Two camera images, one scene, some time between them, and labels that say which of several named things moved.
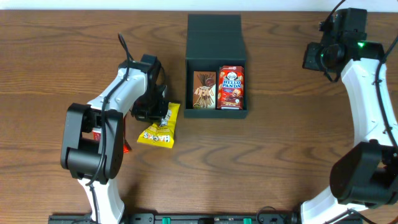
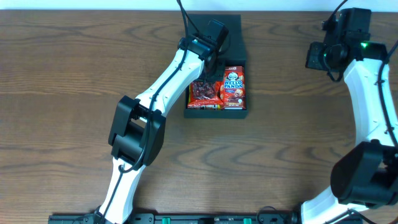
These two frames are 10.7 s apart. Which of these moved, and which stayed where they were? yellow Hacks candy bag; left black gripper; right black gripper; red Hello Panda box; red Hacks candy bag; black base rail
Moved: yellow Hacks candy bag; red Hacks candy bag; left black gripper
Stayed: red Hello Panda box; right black gripper; black base rail
